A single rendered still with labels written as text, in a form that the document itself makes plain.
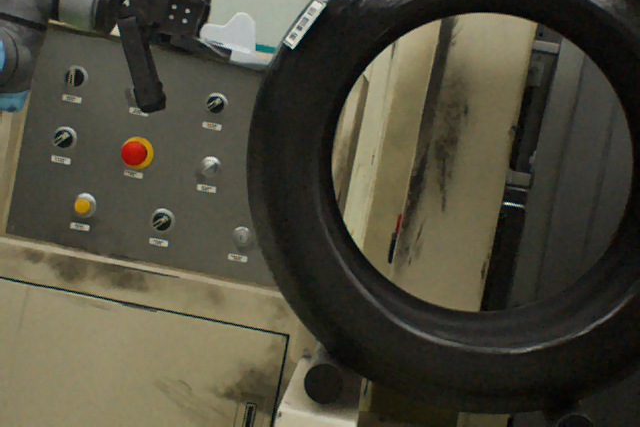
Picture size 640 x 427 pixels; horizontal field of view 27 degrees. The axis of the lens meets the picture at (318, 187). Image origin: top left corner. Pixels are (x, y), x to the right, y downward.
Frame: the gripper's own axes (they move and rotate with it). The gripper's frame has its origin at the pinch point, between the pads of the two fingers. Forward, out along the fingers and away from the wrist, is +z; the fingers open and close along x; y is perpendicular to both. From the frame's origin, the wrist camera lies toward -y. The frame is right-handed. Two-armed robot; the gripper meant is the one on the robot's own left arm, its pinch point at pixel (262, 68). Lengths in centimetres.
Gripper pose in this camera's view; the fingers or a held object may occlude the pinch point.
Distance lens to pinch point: 155.9
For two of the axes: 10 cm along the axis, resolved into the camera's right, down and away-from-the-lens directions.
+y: 2.9, -9.6, -0.6
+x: 0.6, -0.4, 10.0
